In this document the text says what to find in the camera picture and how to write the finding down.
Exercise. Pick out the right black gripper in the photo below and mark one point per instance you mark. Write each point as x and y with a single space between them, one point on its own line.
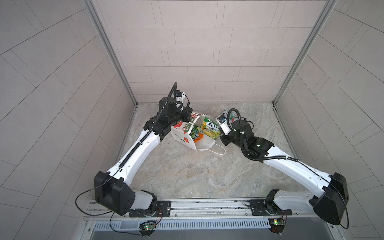
224 140

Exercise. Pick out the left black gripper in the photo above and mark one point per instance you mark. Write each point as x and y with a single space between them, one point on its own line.
185 113

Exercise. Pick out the white floral paper bag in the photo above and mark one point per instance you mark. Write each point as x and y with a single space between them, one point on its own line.
181 133

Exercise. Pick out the yellow green Fox's candy bag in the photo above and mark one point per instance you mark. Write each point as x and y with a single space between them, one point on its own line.
209 128

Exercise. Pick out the teal Fox's candy bag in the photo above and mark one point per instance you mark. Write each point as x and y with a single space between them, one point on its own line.
233 118

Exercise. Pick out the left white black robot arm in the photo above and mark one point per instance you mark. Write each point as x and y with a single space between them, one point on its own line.
112 188

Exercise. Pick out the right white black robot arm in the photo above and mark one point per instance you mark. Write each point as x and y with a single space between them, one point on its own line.
326 196

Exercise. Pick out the green candy bag in bag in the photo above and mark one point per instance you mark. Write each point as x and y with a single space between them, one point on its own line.
194 131

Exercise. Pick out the orange Fox's candy bag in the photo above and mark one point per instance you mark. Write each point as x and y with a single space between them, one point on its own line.
198 136

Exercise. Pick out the right circuit board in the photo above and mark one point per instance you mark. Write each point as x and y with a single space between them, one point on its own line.
277 225

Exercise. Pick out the circuit board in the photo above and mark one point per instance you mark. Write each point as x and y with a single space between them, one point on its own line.
148 226
277 225

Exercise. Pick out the left circuit board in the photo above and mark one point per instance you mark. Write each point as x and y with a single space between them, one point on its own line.
148 226

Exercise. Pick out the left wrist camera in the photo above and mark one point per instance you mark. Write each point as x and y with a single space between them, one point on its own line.
180 96

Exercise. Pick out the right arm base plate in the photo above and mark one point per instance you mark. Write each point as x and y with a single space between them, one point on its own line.
263 207

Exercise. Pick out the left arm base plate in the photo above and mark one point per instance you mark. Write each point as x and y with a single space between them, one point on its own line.
162 208

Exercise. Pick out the aluminium mounting rail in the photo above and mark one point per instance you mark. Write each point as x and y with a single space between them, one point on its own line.
207 207

